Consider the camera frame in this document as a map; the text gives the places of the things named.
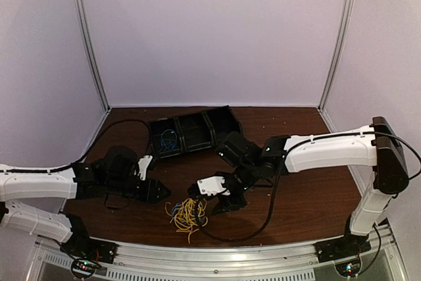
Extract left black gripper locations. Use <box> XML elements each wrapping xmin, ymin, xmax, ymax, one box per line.
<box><xmin>107</xmin><ymin>175</ymin><xmax>172</xmax><ymax>203</ymax></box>

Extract yellow cable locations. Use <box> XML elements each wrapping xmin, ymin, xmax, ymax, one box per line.
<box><xmin>164</xmin><ymin>197</ymin><xmax>211</xmax><ymax>245</ymax></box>

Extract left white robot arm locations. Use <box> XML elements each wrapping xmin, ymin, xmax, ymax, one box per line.
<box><xmin>1</xmin><ymin>146</ymin><xmax>171</xmax><ymax>257</ymax></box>

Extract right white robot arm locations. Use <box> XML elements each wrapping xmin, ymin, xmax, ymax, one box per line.
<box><xmin>188</xmin><ymin>116</ymin><xmax>413</xmax><ymax>256</ymax></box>

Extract black three-compartment bin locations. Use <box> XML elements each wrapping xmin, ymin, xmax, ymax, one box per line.
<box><xmin>147</xmin><ymin>105</ymin><xmax>243</xmax><ymax>159</ymax></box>

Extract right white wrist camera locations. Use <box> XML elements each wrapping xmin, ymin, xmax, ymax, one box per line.
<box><xmin>187</xmin><ymin>176</ymin><xmax>230</xmax><ymax>197</ymax></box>

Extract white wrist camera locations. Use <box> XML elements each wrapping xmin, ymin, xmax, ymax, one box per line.
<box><xmin>137</xmin><ymin>155</ymin><xmax>155</xmax><ymax>181</ymax></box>
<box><xmin>187</xmin><ymin>176</ymin><xmax>230</xmax><ymax>197</ymax></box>

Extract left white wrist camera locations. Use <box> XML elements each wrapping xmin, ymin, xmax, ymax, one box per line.
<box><xmin>137</xmin><ymin>155</ymin><xmax>155</xmax><ymax>181</ymax></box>

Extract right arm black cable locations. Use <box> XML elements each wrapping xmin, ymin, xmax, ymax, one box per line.
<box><xmin>197</xmin><ymin>165</ymin><xmax>284</xmax><ymax>242</ymax></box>

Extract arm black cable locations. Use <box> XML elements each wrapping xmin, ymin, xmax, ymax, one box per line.
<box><xmin>49</xmin><ymin>118</ymin><xmax>153</xmax><ymax>175</ymax></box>
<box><xmin>197</xmin><ymin>165</ymin><xmax>284</xmax><ymax>242</ymax></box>

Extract aluminium front rail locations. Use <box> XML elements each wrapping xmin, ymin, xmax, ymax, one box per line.
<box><xmin>24</xmin><ymin>225</ymin><xmax>409</xmax><ymax>280</ymax></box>

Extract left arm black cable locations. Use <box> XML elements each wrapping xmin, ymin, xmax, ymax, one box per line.
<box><xmin>49</xmin><ymin>118</ymin><xmax>153</xmax><ymax>175</ymax></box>

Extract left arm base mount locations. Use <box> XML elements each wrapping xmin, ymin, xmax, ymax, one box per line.
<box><xmin>59</xmin><ymin>239</ymin><xmax>117</xmax><ymax>280</ymax></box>

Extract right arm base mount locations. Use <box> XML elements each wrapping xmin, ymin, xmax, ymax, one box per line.
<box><xmin>314</xmin><ymin>238</ymin><xmax>371</xmax><ymax>278</ymax></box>

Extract left aluminium frame post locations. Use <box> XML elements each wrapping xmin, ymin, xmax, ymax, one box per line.
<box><xmin>74</xmin><ymin>0</ymin><xmax>111</xmax><ymax>112</ymax></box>

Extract aluminium frame post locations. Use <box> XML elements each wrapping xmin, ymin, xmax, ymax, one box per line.
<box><xmin>74</xmin><ymin>0</ymin><xmax>111</xmax><ymax>112</ymax></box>
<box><xmin>318</xmin><ymin>0</ymin><xmax>355</xmax><ymax>112</ymax></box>

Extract right aluminium frame post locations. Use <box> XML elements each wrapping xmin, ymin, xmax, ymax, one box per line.
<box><xmin>318</xmin><ymin>0</ymin><xmax>355</xmax><ymax>112</ymax></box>

